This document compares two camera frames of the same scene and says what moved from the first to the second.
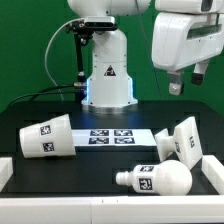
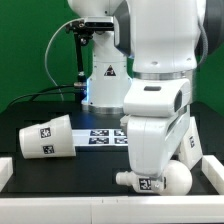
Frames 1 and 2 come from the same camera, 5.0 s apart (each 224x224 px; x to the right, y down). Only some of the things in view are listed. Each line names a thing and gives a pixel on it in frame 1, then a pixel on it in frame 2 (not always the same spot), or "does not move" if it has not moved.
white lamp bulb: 169,178 does not move
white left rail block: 6,171 does not move
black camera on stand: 83,31 does not move
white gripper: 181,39 -> 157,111
